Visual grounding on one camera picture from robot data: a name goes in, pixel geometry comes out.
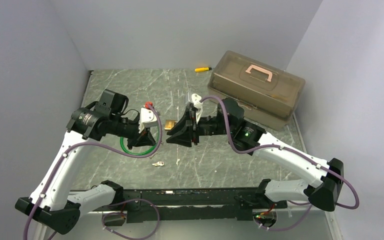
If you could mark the translucent brown toolbox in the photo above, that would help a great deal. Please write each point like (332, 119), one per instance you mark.
(268, 95)

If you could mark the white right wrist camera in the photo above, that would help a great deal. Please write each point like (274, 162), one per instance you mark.
(195, 99)

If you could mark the silver key bunch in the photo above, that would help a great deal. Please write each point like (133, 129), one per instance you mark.
(158, 164)

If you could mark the brass padlock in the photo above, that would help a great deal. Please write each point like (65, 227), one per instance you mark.
(169, 124)

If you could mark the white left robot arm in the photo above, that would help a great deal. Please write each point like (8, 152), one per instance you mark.
(51, 203)

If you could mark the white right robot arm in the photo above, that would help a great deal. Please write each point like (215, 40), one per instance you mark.
(320, 181)

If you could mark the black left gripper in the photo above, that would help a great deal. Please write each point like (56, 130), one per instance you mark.
(140, 139)

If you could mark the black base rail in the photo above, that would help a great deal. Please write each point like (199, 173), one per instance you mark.
(239, 203)

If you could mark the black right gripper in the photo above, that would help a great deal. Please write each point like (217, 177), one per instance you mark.
(184, 138)

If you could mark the yellow screwdriver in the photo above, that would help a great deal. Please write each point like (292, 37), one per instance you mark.
(202, 69)

